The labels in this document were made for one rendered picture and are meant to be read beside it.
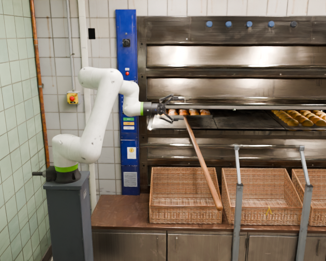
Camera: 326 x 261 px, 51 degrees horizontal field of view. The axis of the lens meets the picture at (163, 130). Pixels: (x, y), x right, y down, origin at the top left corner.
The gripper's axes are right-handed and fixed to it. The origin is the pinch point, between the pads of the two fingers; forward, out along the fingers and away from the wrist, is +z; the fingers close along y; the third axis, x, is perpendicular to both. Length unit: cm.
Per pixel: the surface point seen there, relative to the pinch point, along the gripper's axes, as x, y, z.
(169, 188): -47, 81, -8
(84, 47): -54, -38, -77
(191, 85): -56, -7, 9
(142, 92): -56, -1, -32
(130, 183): -52, 79, -43
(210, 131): -55, 32, 26
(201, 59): -54, -29, 16
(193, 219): -5, 87, 10
